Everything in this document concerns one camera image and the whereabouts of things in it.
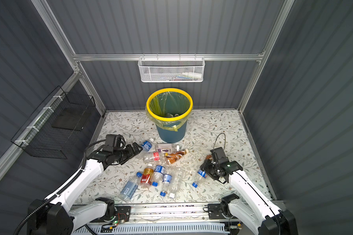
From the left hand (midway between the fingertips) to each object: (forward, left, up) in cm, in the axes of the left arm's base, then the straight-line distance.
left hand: (137, 151), depth 83 cm
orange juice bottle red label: (-12, -6, -7) cm, 15 cm away
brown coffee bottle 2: (-1, -42, -8) cm, 43 cm away
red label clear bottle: (0, -9, -7) cm, 12 cm away
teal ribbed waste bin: (+19, -18, -12) cm, 28 cm away
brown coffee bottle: (-1, -20, -7) cm, 21 cm away
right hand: (-10, -38, -6) cm, 40 cm away
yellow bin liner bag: (+30, -20, +5) cm, 36 cm away
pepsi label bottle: (-10, -12, -8) cm, 17 cm away
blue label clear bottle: (+8, -4, -7) cm, 12 cm away
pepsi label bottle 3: (-14, -36, -4) cm, 39 cm away
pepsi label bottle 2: (-14, -17, -6) cm, 23 cm away
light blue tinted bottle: (-17, +3, -8) cm, 19 cm away
